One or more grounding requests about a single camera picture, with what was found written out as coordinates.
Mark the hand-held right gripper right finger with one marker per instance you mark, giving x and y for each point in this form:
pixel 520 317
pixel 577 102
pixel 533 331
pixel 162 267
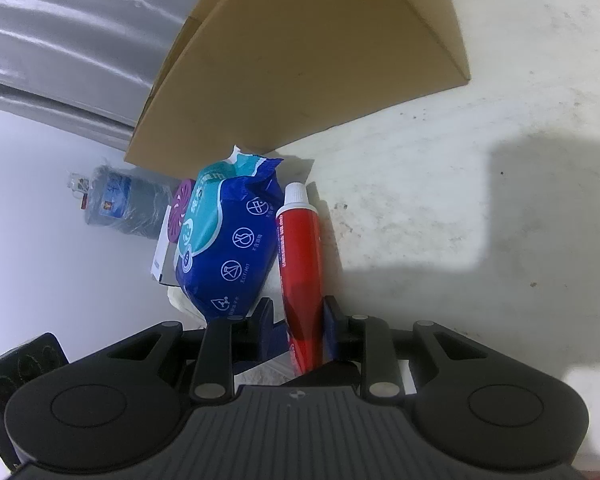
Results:
pixel 334 332

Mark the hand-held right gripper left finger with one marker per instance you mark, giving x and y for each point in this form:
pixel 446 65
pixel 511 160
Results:
pixel 264 330

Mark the red toothpaste tube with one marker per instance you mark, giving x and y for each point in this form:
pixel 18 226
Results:
pixel 300 260

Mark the brown cardboard box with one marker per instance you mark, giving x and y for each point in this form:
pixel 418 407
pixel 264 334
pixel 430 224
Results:
pixel 305 60

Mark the blue wet wipes pack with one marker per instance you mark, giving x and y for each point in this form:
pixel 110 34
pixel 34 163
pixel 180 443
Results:
pixel 230 250

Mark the small white carton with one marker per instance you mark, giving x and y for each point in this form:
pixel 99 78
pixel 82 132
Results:
pixel 159 260

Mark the blue water jug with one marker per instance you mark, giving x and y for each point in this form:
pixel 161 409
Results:
pixel 125 205

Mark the white curtain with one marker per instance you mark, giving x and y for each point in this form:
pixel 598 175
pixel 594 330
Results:
pixel 55 35

